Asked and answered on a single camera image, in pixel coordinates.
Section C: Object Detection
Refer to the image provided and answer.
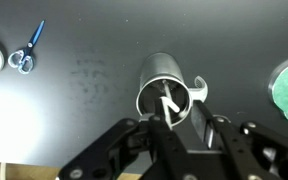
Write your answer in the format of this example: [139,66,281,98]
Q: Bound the silver metal flask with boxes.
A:
[135,52,209,127]

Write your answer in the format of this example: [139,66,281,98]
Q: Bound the blue handled scissors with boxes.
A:
[7,19,47,75]

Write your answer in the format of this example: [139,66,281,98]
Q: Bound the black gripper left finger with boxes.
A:
[57,114,199,180]

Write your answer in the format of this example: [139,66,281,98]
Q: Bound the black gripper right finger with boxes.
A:
[190,100,288,180]

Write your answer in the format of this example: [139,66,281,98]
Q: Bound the white handled bottle brush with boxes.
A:
[159,79,182,130]

